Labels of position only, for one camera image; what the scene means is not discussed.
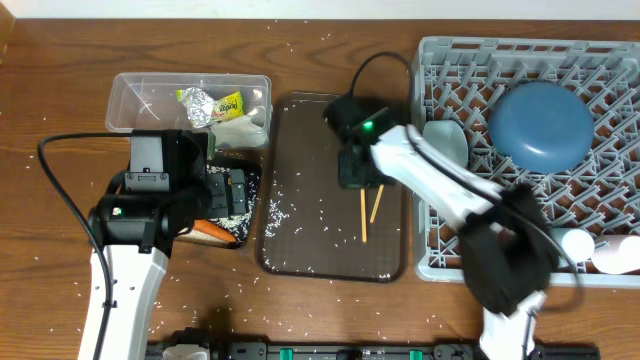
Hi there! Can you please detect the grey dishwasher rack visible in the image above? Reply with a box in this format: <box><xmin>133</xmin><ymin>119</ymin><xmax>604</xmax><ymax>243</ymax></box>
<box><xmin>408</xmin><ymin>35</ymin><xmax>640</xmax><ymax>290</ymax></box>

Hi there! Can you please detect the orange carrot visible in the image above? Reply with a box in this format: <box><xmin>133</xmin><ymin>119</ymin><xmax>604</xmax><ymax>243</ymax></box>
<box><xmin>193</xmin><ymin>220</ymin><xmax>236</xmax><ymax>243</ymax></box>

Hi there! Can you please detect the dark brown serving tray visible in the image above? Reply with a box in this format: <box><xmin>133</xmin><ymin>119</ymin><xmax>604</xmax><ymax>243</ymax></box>
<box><xmin>256</xmin><ymin>92</ymin><xmax>408</xmax><ymax>283</ymax></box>

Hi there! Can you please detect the pink cup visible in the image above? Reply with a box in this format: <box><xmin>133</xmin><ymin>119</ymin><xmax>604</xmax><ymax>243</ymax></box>
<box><xmin>591</xmin><ymin>235</ymin><xmax>639</xmax><ymax>275</ymax></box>

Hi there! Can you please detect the wooden chopstick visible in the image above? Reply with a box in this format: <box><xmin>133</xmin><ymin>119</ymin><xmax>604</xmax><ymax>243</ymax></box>
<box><xmin>360</xmin><ymin>188</ymin><xmax>367</xmax><ymax>243</ymax></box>
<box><xmin>369</xmin><ymin>184</ymin><xmax>385</xmax><ymax>224</ymax></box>

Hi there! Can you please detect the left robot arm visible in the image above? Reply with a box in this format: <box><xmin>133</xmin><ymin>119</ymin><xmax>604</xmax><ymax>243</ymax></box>
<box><xmin>79</xmin><ymin>130</ymin><xmax>259</xmax><ymax>359</ymax></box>

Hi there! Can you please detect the white napkin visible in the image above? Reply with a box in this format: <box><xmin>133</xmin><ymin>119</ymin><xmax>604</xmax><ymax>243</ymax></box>
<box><xmin>210</xmin><ymin>115</ymin><xmax>269</xmax><ymax>149</ymax></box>

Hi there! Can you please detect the clear plastic bin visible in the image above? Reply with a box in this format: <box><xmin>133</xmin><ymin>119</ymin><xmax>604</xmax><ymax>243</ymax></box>
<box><xmin>105</xmin><ymin>72</ymin><xmax>273</xmax><ymax>140</ymax></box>

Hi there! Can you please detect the light blue rice bowl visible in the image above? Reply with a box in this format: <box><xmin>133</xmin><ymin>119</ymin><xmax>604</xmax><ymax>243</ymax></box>
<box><xmin>422</xmin><ymin>120</ymin><xmax>469</xmax><ymax>168</ymax></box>

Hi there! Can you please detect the black plastic bin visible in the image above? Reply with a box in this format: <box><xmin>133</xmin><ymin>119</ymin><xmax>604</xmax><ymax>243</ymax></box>
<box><xmin>176</xmin><ymin>155</ymin><xmax>261</xmax><ymax>249</ymax></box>

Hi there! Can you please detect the small blue cup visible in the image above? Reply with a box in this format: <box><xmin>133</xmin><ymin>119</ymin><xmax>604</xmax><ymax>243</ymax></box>
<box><xmin>550</xmin><ymin>228</ymin><xmax>595</xmax><ymax>264</ymax></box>

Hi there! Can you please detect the dark blue plate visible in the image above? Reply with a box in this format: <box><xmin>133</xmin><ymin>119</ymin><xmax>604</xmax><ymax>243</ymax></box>
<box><xmin>488</xmin><ymin>82</ymin><xmax>594</xmax><ymax>174</ymax></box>

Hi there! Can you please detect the foil snack wrapper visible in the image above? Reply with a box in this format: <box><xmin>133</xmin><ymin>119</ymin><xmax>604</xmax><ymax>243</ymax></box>
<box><xmin>176</xmin><ymin>87</ymin><xmax>244</xmax><ymax>128</ymax></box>

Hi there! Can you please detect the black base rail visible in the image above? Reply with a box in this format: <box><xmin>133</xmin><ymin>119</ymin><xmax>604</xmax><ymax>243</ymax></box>
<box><xmin>144</xmin><ymin>327</ymin><xmax>601</xmax><ymax>360</ymax></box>

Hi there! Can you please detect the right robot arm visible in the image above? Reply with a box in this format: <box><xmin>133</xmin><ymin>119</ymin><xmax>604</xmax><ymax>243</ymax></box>
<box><xmin>323</xmin><ymin>93</ymin><xmax>562</xmax><ymax>359</ymax></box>

